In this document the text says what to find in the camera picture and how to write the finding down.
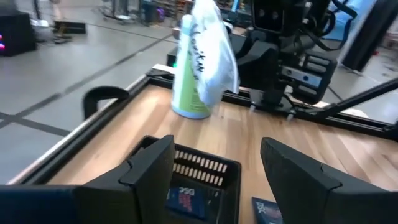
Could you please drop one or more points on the dark blue travel tube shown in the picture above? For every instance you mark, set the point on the dark blue travel tube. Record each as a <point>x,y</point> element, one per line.
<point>265,213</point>
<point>186,202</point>

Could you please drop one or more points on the black computer with lights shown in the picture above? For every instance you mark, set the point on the black computer with lights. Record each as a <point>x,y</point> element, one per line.
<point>17,34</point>

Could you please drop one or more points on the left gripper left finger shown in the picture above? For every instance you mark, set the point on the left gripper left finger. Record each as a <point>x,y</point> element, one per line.
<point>146,186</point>

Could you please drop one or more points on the clear bag of cotton balls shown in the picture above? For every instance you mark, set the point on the clear bag of cotton balls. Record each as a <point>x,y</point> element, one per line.
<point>214,62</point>

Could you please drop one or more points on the black slotted plastic basket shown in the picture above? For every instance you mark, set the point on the black slotted plastic basket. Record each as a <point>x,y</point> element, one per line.
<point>231,193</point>

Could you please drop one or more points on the green wipes canister white lid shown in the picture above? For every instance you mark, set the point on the green wipes canister white lid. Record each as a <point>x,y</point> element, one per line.
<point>185,93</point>

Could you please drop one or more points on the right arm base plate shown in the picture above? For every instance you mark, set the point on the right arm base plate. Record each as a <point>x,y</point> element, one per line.
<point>270,102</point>

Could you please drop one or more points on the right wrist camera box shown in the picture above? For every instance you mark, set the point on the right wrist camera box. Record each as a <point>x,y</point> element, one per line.
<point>269,17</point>

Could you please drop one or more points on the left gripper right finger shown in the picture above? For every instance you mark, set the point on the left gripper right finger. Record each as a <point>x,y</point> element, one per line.
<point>304,193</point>

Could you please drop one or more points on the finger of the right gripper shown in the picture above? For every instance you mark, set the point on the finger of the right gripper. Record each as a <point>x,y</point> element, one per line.
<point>269,68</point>
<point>248,65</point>

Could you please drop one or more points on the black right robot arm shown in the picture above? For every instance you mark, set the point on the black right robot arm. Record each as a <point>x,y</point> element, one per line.
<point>298,37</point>

